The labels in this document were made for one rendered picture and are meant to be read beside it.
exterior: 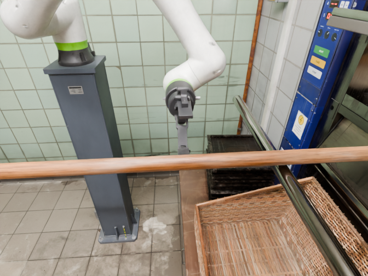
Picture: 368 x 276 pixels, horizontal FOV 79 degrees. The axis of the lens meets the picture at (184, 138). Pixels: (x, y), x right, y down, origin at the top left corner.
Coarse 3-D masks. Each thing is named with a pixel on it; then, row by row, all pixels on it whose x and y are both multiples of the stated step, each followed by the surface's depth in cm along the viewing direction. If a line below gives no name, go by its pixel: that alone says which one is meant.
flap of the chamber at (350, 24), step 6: (330, 18) 60; (336, 18) 58; (342, 18) 56; (330, 24) 60; (336, 24) 57; (342, 24) 56; (348, 24) 54; (354, 24) 52; (360, 24) 50; (366, 24) 49; (348, 30) 54; (354, 30) 52; (360, 30) 50; (366, 30) 49
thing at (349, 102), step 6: (348, 96) 73; (354, 96) 72; (360, 96) 72; (366, 96) 72; (342, 102) 76; (348, 102) 73; (354, 102) 71; (360, 102) 69; (366, 102) 68; (348, 108) 73; (354, 108) 71; (360, 108) 69; (366, 108) 66; (360, 114) 69; (366, 114) 67; (366, 120) 67
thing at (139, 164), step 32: (64, 160) 42; (96, 160) 42; (128, 160) 42; (160, 160) 42; (192, 160) 42; (224, 160) 42; (256, 160) 43; (288, 160) 43; (320, 160) 44; (352, 160) 44
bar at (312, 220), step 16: (240, 96) 74; (240, 112) 67; (256, 128) 57; (272, 144) 51; (288, 176) 43; (288, 192) 41; (304, 192) 39; (304, 208) 37; (304, 224) 36; (320, 224) 34; (320, 240) 33; (336, 240) 32; (336, 256) 30; (336, 272) 29; (352, 272) 28
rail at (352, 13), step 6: (336, 12) 58; (342, 12) 56; (348, 12) 54; (354, 12) 52; (360, 12) 51; (366, 12) 49; (348, 18) 54; (354, 18) 52; (360, 18) 51; (366, 18) 49
